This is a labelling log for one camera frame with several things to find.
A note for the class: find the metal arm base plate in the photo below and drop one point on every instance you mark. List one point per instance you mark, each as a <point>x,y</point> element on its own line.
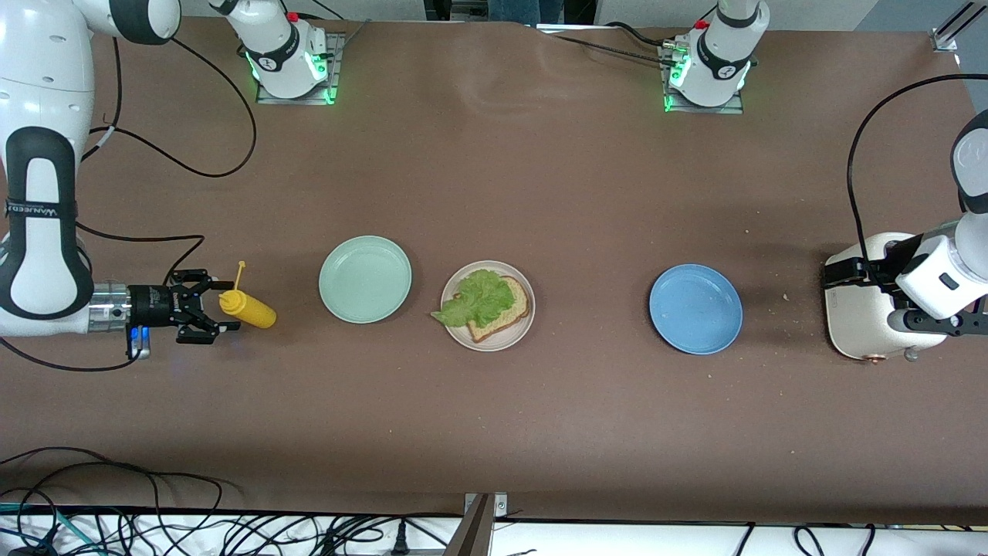
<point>702,110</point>
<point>293,101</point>

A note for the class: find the person standing behind table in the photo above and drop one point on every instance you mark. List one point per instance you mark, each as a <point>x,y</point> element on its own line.
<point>509,9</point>

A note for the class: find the mint green plate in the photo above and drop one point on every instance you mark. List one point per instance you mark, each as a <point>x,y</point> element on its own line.
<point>364,279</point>

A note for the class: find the yellow mustard squeeze bottle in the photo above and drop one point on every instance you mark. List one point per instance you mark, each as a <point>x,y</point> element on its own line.
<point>251,309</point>

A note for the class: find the brown toast bread slice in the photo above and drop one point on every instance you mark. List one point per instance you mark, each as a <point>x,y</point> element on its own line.
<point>511,315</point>

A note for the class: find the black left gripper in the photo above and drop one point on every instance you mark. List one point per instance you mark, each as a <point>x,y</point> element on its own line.
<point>901,257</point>

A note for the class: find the black power plug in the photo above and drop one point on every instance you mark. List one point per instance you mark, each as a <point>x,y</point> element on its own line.
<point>399,540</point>

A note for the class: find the beige plate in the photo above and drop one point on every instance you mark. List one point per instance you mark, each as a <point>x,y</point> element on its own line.
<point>502,343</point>

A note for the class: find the aluminium frame profile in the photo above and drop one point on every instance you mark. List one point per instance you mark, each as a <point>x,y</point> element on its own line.
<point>957,23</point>

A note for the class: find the green lettuce leaf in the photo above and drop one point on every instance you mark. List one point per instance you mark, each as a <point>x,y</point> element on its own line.
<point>482,297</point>

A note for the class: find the grey metal table bracket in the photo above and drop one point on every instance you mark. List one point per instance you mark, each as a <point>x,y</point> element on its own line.
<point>475,533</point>

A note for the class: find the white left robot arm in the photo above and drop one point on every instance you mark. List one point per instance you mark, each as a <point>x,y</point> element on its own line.
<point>722,46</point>

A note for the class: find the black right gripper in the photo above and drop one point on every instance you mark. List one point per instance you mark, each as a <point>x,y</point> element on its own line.
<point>149,303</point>

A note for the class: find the blue plate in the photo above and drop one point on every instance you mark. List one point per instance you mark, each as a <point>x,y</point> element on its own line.
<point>695,309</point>

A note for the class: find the flat grey metal bar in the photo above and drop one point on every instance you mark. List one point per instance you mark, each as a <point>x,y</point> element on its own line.
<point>571,28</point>

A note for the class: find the white toaster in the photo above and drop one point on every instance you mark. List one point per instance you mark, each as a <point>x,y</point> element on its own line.
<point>857,328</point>

